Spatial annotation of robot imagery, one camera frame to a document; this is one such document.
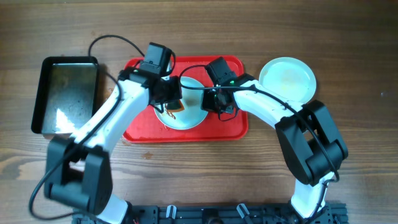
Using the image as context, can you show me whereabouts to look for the black water tray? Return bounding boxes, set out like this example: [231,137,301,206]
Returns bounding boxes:
[31,56,99,135]

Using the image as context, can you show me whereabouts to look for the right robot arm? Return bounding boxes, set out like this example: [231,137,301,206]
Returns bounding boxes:
[205,57,348,221]

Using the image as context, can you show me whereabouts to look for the light blue plate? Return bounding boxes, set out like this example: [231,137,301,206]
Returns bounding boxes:
[154,88,208,130]
[259,57,317,104]

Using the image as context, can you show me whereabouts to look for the green orange sponge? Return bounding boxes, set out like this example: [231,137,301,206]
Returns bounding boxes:
[165,100,185,113]

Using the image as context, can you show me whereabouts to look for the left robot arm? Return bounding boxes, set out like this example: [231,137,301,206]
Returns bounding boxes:
[29,42,182,223]

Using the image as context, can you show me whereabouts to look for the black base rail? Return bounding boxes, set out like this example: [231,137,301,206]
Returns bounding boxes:
[72,202,349,224]

